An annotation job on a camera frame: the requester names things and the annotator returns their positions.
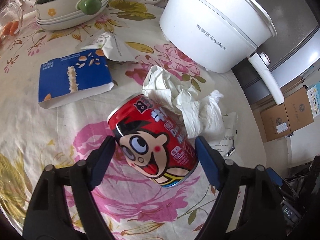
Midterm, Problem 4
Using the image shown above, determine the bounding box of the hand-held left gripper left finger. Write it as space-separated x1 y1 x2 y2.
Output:
22 135 117 240

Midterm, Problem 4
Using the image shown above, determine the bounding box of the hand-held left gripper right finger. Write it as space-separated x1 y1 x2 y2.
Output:
194 135 288 240

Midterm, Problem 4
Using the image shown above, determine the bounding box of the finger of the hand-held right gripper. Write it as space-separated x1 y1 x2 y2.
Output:
266 168 285 188

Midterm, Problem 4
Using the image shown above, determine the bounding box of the red cartoon drink can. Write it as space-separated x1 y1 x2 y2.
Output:
107 93 200 189

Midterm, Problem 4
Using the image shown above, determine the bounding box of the silver foil wrapper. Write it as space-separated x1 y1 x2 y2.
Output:
209 111 238 157

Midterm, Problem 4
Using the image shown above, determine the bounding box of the floral tablecloth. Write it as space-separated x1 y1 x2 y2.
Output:
0 0 253 240

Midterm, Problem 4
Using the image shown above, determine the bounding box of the crumpled white tissue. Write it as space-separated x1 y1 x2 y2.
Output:
142 65 226 140

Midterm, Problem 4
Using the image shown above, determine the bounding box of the flat blue carton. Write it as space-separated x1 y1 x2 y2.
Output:
38 50 114 110

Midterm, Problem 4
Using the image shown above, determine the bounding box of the blue and white paper box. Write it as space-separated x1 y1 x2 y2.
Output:
306 80 320 115

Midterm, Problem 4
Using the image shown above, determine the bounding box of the white electric pot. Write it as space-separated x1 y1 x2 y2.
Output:
159 0 286 105

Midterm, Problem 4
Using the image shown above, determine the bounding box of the grey refrigerator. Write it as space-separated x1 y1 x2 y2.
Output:
231 0 320 92

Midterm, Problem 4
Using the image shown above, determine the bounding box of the glass jar with wooden lid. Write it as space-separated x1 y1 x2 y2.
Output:
0 1 24 43

